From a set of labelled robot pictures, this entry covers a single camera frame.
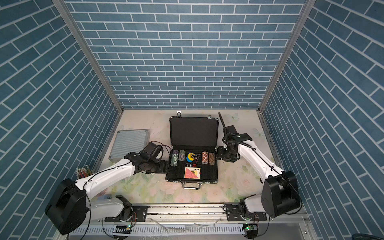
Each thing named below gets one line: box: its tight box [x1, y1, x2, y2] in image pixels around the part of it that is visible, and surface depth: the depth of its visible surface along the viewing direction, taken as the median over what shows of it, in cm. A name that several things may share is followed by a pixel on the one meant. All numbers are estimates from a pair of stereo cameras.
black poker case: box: [165, 111, 219, 190], surface depth 91 cm
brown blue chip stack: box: [208, 152, 215, 166], surface depth 91 cm
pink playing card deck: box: [184, 167, 201, 179], surface depth 86 cm
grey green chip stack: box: [178, 149, 186, 162], surface depth 93 cm
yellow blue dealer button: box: [186, 152, 196, 163], surface depth 93 cm
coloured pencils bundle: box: [76, 165, 92, 180], surface depth 72 cm
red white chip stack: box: [201, 151, 209, 165], surface depth 92 cm
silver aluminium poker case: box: [108, 129, 150, 163], surface depth 98 cm
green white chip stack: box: [170, 150, 179, 167], surface depth 91 cm
